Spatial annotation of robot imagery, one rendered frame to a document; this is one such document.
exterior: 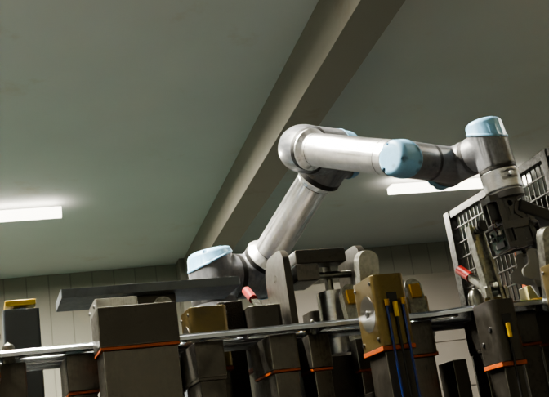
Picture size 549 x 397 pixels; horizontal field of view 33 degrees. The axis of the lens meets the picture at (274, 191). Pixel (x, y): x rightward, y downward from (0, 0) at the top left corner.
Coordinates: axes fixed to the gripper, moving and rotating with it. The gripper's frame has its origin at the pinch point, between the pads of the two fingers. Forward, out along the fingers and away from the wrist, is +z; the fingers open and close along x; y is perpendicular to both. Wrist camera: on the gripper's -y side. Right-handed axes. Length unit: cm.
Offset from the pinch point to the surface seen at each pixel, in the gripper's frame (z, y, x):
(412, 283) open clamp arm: -9.1, 16.4, -20.5
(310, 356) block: 2.6, 48.9, -3.4
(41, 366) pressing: -7, 94, -14
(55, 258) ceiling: -182, 12, -662
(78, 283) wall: -169, -12, -719
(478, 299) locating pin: -1.1, 12.8, -3.5
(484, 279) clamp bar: -6.5, 0.9, -18.5
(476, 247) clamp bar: -13.6, -0.1, -19.5
